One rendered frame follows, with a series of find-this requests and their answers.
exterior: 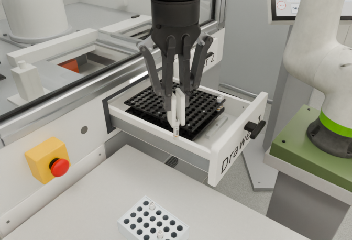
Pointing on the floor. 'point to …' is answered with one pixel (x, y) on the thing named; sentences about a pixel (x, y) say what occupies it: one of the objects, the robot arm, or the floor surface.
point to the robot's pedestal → (306, 201)
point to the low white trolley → (76, 213)
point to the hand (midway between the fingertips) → (176, 107)
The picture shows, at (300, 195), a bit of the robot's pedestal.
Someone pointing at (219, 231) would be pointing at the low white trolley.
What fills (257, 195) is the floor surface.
